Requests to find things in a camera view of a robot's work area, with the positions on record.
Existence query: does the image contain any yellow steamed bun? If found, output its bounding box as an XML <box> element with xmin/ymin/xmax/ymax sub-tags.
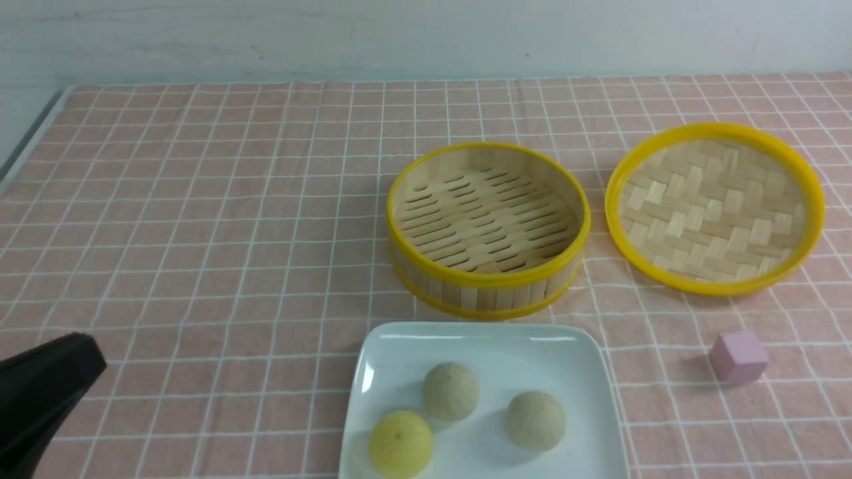
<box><xmin>369</xmin><ymin>409</ymin><xmax>435</xmax><ymax>478</ymax></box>

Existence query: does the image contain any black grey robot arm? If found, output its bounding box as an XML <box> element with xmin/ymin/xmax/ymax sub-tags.
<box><xmin>1</xmin><ymin>331</ymin><xmax>107</xmax><ymax>478</ymax></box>

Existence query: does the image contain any pink checkered tablecloth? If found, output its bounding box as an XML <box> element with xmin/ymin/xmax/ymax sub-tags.
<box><xmin>1</xmin><ymin>73</ymin><xmax>851</xmax><ymax>478</ymax></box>

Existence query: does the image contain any white square plate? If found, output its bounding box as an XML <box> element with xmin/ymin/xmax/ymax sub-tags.
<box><xmin>338</xmin><ymin>321</ymin><xmax>631</xmax><ymax>478</ymax></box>

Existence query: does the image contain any bamboo steamer lid yellow rim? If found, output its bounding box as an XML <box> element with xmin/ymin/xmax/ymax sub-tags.
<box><xmin>604</xmin><ymin>122</ymin><xmax>827</xmax><ymax>296</ymax></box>

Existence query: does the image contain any pink cube block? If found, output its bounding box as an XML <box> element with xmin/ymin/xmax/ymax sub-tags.
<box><xmin>708</xmin><ymin>331</ymin><xmax>769</xmax><ymax>385</ymax></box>

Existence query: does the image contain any pale steamed bun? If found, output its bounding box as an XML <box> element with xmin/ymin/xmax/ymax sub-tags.
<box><xmin>422</xmin><ymin>362</ymin><xmax>480</xmax><ymax>422</ymax></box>
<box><xmin>506</xmin><ymin>391</ymin><xmax>567</xmax><ymax>452</ymax></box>

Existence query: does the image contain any bamboo steamer basket yellow rim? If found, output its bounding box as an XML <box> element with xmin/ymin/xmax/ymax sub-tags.
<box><xmin>386</xmin><ymin>142</ymin><xmax>592</xmax><ymax>321</ymax></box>

